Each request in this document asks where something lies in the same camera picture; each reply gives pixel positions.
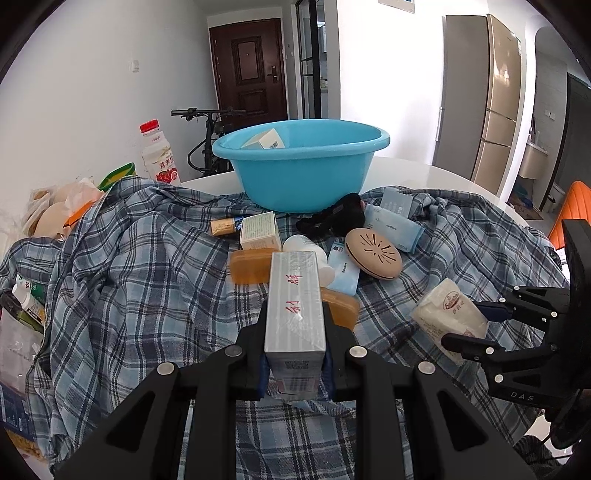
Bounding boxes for white tissue pack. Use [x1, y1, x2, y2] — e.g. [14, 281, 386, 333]
[411, 278, 488, 365]

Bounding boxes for silver red-lettered carton box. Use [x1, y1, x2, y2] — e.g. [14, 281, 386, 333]
[264, 251, 327, 401]

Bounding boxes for orange chair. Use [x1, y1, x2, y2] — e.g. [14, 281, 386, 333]
[548, 180, 591, 250]

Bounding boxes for amber soap box lid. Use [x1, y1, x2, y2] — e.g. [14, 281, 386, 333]
[321, 287, 361, 331]

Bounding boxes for small light blue wipes pack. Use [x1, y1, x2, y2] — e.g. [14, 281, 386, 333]
[328, 241, 360, 297]

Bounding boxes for blue plaid cloth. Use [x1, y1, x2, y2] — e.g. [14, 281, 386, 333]
[1, 177, 566, 469]

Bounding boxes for tan round vented disc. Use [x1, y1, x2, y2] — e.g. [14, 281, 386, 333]
[345, 228, 403, 280]

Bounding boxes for grey-blue flat box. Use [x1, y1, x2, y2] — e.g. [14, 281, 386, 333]
[380, 187, 413, 218]

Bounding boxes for amber soap box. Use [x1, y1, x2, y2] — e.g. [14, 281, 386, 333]
[229, 249, 276, 285]

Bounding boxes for white lotion bottle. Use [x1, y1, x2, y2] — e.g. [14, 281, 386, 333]
[283, 234, 335, 288]

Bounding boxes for black fabric pouch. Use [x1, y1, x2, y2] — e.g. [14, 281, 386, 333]
[295, 193, 366, 239]

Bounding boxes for champagne refrigerator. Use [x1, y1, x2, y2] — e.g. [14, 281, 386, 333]
[433, 14, 522, 194]

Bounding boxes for gold wrapped small tube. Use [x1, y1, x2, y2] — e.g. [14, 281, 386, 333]
[211, 217, 245, 237]

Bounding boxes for cream green-print box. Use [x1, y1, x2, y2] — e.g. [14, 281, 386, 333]
[239, 211, 281, 251]

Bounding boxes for plastic bag of bread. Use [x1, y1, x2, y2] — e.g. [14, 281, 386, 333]
[21, 178, 104, 239]

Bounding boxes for yellow green bag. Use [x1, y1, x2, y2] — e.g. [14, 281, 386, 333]
[97, 162, 136, 192]

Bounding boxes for blue plastic basin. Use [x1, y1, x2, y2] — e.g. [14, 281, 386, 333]
[212, 119, 390, 214]

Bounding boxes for red-capped milk bottle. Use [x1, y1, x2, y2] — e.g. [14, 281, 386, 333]
[139, 119, 181, 186]

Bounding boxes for white box in basin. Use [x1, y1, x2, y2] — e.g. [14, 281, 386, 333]
[242, 128, 284, 150]

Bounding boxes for black bicycle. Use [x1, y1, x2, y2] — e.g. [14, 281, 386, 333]
[170, 107, 246, 177]

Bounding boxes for dark brown door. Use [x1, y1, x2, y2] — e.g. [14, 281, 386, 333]
[209, 18, 287, 132]

